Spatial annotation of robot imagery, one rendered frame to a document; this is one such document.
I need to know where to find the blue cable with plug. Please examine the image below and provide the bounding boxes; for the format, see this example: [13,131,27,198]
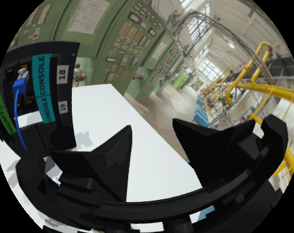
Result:
[12,67,30,150]

